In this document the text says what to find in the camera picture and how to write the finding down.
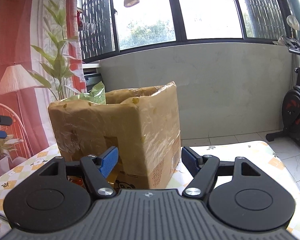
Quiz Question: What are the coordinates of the red wrapped snack pile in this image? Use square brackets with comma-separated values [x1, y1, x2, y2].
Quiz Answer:
[68, 176, 86, 189]

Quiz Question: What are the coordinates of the brown cardboard box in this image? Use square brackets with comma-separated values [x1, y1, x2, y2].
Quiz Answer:
[48, 82, 181, 189]

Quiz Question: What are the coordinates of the light green snack bag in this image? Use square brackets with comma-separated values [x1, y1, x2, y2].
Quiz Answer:
[64, 81, 106, 105]

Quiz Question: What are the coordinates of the black exercise bike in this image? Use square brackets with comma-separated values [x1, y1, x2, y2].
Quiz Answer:
[264, 15, 300, 151]

